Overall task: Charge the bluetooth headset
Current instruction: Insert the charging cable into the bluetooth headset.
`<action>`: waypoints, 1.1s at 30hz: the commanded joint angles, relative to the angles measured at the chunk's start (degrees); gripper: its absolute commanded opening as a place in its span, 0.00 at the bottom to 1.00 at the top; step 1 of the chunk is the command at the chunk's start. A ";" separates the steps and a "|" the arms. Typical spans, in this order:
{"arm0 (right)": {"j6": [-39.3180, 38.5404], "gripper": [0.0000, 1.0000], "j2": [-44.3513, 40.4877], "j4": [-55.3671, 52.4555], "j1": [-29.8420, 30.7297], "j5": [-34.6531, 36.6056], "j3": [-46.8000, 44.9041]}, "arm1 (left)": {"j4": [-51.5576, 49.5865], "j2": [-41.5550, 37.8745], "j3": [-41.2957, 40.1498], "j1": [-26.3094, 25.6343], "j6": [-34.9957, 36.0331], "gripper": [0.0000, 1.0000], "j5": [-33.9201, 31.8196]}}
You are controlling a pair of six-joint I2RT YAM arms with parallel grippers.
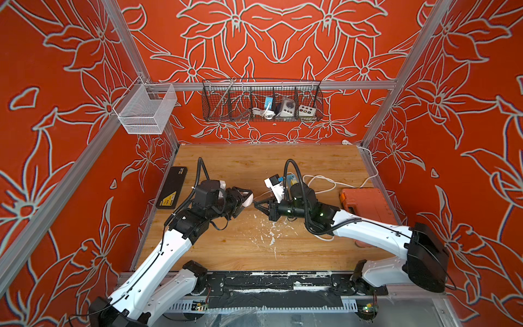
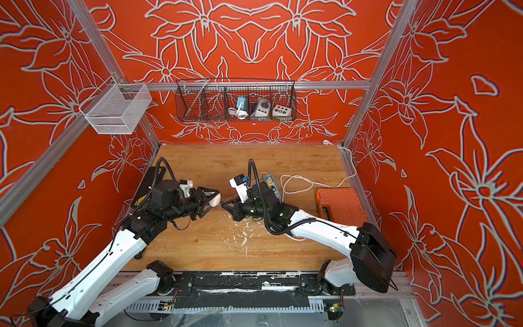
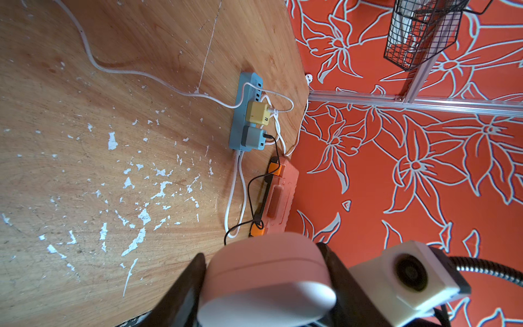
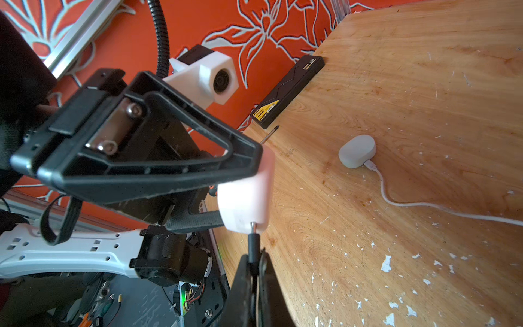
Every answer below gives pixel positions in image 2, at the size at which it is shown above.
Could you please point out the white cube socket adapter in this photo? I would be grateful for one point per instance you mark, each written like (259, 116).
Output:
(281, 112)

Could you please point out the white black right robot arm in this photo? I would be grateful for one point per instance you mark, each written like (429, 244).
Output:
(369, 259)

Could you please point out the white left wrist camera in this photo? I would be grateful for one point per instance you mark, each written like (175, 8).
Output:
(185, 187)

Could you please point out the black wire wall basket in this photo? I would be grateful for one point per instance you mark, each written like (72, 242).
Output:
(214, 99)

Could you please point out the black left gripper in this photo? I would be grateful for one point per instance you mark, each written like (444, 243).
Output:
(200, 202)

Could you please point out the blue power strip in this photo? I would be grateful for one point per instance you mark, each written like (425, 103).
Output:
(271, 183)

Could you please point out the white mesh wall basket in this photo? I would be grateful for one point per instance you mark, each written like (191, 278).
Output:
(116, 111)

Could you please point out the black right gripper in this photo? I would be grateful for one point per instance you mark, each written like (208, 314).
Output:
(237, 212)

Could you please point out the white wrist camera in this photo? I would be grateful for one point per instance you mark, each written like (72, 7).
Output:
(241, 185)
(185, 187)

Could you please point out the white round socket adapter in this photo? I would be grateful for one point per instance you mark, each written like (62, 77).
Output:
(262, 109)

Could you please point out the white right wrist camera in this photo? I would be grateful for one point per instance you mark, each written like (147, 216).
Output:
(241, 185)

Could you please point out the blue white charger in basket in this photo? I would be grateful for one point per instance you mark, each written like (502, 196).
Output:
(242, 104)

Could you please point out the pink earbuds case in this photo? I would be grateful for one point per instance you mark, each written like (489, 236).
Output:
(215, 200)

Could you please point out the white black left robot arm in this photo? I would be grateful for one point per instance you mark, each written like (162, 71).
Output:
(83, 301)

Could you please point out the red plastic toolbox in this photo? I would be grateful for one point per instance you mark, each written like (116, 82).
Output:
(341, 205)

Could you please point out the black flat tool case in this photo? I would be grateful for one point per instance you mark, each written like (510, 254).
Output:
(143, 188)

